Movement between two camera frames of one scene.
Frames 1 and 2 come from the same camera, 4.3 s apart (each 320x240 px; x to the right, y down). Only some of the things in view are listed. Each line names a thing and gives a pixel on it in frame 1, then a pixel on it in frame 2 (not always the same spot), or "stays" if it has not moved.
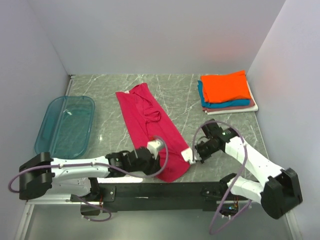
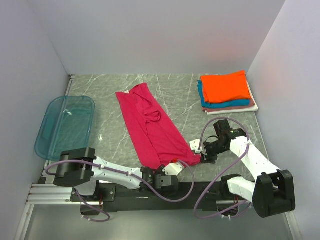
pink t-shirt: x=147 y=118 stays
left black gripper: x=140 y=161 -> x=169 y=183
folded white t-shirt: x=253 y=108 stays
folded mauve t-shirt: x=211 y=110 stays
